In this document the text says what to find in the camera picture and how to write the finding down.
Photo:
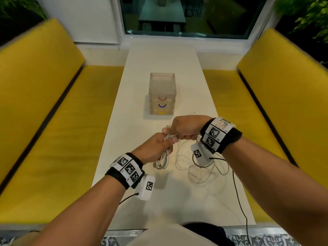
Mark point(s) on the person's left hand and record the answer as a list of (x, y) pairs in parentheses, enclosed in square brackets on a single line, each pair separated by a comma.
[(151, 148)]

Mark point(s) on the person's right hand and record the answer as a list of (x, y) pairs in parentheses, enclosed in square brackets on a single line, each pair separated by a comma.
[(187, 126)]

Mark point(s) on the clear plastic drawer organizer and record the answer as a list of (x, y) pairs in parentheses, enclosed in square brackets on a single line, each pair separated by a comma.
[(162, 85)]

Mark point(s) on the person's left forearm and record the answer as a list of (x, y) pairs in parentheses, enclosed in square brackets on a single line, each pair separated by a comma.
[(82, 215)]

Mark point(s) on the person's right forearm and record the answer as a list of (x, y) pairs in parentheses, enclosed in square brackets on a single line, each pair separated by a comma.
[(276, 192)]

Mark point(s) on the person's white shirt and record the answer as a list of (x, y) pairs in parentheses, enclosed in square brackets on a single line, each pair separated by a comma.
[(164, 235)]

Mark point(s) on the person's black trousers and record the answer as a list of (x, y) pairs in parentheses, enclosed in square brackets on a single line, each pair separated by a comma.
[(212, 233)]

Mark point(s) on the black wristband with marker tags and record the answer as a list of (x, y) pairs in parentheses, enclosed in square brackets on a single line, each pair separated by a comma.
[(223, 137), (126, 169)]

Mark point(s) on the right yellow bench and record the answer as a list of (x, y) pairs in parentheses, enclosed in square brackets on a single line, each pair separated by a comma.
[(292, 99)]

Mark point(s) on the dark glass window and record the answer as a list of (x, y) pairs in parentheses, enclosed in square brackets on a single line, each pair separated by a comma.
[(225, 17)]

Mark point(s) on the yellow bench backrest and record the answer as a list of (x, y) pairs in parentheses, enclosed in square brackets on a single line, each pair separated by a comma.
[(33, 89)]

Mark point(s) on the green leafy plant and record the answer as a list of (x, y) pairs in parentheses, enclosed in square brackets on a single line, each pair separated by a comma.
[(307, 12), (20, 6)]

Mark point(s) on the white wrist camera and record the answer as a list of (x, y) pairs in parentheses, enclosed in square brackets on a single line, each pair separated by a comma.
[(147, 188), (201, 156)]

